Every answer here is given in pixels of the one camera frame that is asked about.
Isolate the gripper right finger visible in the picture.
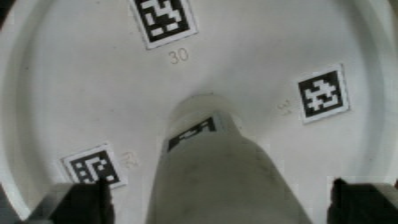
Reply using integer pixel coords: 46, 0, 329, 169
327, 178, 398, 224

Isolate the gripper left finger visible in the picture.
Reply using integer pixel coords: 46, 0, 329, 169
25, 179, 115, 224

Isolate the white cylindrical table leg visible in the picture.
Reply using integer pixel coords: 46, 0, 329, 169
146, 95, 311, 224

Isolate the white round table top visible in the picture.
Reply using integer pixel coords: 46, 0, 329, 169
0, 0, 398, 224

